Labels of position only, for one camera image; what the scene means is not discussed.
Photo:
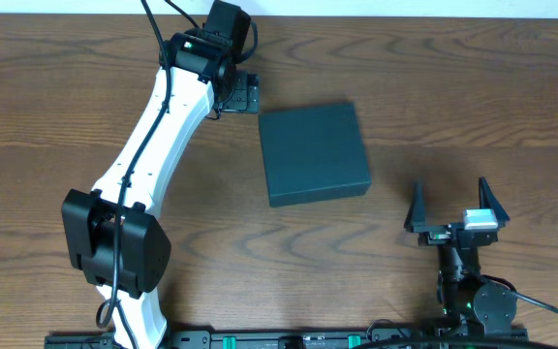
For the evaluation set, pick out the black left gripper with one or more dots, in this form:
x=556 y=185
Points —
x=242 y=97

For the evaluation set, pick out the dark green box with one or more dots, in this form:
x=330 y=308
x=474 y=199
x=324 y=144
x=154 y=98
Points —
x=313 y=154

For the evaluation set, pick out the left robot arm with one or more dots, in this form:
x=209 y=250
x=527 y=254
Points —
x=113 y=232

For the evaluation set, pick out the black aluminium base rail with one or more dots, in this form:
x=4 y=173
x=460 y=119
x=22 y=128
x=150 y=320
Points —
x=250 y=340

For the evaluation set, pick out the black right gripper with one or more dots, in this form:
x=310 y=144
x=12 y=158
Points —
x=427 y=223

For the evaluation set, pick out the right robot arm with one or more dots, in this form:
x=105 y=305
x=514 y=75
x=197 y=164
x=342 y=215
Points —
x=473 y=303

